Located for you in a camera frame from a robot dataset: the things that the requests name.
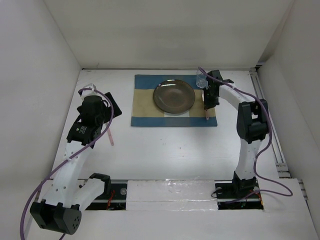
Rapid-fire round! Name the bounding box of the clear drinking glass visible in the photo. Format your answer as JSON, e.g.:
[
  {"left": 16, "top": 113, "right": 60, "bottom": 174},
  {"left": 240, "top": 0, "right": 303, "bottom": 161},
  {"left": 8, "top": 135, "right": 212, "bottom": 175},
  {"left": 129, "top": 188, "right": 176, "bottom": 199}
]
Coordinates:
[{"left": 195, "top": 70, "right": 208, "bottom": 89}]

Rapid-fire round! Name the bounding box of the pink handled fork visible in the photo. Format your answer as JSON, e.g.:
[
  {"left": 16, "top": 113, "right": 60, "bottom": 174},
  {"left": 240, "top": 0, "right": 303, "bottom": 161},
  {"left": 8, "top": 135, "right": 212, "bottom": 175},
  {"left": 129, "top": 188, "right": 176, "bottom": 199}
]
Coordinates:
[{"left": 107, "top": 128, "right": 115, "bottom": 146}]

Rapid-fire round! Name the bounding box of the pink handled knife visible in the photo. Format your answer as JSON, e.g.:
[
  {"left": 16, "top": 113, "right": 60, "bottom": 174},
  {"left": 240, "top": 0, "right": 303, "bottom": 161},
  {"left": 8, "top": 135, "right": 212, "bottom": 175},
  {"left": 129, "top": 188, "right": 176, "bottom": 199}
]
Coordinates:
[{"left": 205, "top": 109, "right": 210, "bottom": 121}]

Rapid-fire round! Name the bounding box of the blue and beige placemat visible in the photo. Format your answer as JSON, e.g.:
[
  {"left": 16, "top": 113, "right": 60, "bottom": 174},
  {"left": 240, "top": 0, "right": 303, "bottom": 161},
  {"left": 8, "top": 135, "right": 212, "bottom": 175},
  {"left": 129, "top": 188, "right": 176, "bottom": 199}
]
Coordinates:
[{"left": 130, "top": 74, "right": 218, "bottom": 128}]

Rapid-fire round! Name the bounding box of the dark brown ceramic plate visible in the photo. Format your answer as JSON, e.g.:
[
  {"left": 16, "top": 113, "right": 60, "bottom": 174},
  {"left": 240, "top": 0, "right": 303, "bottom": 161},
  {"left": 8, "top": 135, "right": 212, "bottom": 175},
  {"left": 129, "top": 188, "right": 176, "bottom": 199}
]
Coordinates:
[{"left": 152, "top": 79, "right": 196, "bottom": 115}]

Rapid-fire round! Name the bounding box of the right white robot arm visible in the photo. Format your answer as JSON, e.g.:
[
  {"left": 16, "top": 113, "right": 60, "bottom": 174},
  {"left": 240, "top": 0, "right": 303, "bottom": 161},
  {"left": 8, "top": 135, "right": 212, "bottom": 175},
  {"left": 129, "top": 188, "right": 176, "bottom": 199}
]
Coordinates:
[{"left": 200, "top": 69, "right": 269, "bottom": 199}]

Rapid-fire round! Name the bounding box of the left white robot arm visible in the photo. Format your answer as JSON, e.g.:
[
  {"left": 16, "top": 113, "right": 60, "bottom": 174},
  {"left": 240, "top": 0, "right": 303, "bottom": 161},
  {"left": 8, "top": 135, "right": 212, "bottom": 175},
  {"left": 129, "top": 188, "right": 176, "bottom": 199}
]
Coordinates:
[{"left": 30, "top": 87, "right": 122, "bottom": 235}]

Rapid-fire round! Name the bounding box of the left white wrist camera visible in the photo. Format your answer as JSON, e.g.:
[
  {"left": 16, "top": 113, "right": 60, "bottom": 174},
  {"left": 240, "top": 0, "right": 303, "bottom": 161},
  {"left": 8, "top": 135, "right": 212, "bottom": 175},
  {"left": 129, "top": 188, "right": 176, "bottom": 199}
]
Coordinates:
[{"left": 78, "top": 83, "right": 97, "bottom": 100}]

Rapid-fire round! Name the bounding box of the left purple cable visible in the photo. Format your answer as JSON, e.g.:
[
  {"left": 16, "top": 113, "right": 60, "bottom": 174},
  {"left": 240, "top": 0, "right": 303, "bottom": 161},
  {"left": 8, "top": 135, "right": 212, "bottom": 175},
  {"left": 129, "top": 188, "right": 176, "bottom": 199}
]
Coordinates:
[{"left": 19, "top": 87, "right": 116, "bottom": 240}]

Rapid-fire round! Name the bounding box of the purple cable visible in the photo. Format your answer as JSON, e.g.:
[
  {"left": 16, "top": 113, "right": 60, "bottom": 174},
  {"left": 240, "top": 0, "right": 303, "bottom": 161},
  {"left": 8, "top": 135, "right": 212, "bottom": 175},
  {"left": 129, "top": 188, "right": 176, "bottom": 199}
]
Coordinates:
[
  {"left": 19, "top": 87, "right": 116, "bottom": 240},
  {"left": 197, "top": 66, "right": 294, "bottom": 206}
]

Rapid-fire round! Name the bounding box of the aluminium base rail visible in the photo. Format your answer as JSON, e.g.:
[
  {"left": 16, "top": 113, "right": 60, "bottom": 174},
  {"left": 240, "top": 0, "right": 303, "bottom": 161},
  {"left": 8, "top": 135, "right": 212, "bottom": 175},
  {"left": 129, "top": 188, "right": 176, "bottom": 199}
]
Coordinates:
[{"left": 76, "top": 177, "right": 265, "bottom": 211}]

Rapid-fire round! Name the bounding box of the aluminium side rail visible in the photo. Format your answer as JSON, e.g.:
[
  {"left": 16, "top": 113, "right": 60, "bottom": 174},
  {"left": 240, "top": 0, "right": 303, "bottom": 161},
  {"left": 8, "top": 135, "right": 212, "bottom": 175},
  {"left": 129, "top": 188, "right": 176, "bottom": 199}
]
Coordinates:
[{"left": 249, "top": 63, "right": 292, "bottom": 179}]

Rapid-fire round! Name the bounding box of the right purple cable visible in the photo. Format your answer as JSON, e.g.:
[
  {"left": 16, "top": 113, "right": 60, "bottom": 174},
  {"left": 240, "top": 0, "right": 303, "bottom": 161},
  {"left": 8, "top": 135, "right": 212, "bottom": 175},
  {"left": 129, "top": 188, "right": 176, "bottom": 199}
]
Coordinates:
[{"left": 197, "top": 66, "right": 294, "bottom": 206}]

